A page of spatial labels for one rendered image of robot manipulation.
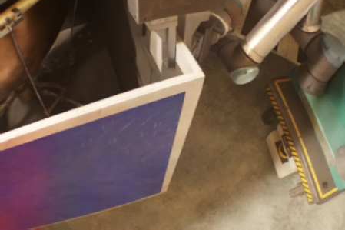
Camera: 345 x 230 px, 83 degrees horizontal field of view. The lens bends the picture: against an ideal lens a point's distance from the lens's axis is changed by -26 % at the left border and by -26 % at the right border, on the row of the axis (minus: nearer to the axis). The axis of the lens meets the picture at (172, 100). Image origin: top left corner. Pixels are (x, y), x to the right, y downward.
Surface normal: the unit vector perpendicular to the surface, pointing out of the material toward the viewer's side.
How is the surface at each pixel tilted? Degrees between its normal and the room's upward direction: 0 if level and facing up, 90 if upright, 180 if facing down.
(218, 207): 0
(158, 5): 80
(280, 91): 0
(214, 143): 0
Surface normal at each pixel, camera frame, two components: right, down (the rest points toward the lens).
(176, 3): 0.40, 0.70
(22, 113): 0.09, -0.53
